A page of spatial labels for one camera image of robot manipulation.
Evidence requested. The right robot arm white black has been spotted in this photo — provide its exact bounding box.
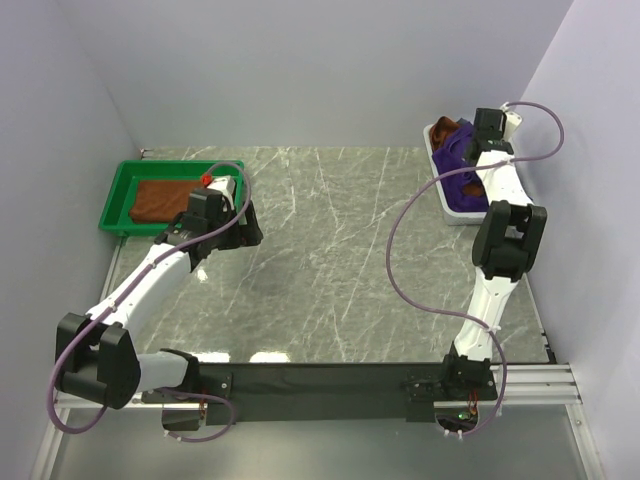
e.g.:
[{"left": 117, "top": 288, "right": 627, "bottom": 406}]
[{"left": 440, "top": 107, "right": 547, "bottom": 400}]

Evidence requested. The white plastic basket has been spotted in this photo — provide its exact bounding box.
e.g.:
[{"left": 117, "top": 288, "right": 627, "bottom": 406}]
[{"left": 423, "top": 121, "right": 521, "bottom": 227}]

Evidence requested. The brown towel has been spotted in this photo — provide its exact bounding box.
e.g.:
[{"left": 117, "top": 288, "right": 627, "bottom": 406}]
[
  {"left": 429, "top": 116, "right": 484, "bottom": 211},
  {"left": 129, "top": 179, "right": 202, "bottom": 223}
]

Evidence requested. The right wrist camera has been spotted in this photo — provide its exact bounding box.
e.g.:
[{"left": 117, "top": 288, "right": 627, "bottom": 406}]
[{"left": 500, "top": 102, "right": 523, "bottom": 142}]

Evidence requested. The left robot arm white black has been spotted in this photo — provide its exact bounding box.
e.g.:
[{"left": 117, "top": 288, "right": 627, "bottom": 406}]
[{"left": 51, "top": 188, "right": 263, "bottom": 409}]

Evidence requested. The green plastic tray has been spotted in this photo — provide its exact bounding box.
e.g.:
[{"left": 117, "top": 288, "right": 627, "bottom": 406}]
[{"left": 99, "top": 160, "right": 250, "bottom": 241}]

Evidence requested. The purple towel in basket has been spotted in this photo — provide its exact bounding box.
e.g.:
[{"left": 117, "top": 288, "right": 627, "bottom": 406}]
[{"left": 431, "top": 122, "right": 494, "bottom": 212}]

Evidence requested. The black base bar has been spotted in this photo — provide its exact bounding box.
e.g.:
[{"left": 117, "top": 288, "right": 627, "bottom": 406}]
[{"left": 143, "top": 357, "right": 504, "bottom": 425}]

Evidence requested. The brown towel in basket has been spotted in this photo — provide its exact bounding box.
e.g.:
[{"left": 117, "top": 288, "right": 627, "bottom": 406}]
[{"left": 429, "top": 116, "right": 484, "bottom": 211}]

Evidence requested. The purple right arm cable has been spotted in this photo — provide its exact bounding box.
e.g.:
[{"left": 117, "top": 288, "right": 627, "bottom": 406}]
[{"left": 386, "top": 100, "right": 567, "bottom": 439}]

